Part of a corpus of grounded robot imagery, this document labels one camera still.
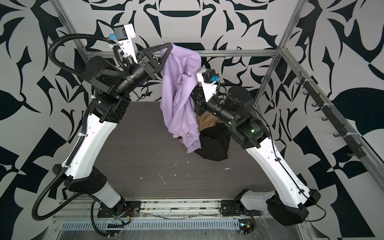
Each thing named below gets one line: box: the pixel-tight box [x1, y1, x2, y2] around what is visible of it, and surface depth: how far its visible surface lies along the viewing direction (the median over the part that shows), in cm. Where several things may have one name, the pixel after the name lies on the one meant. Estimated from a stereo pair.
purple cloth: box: [160, 45, 202, 153], surface depth 56 cm
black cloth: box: [194, 123, 231, 162], surface depth 91 cm
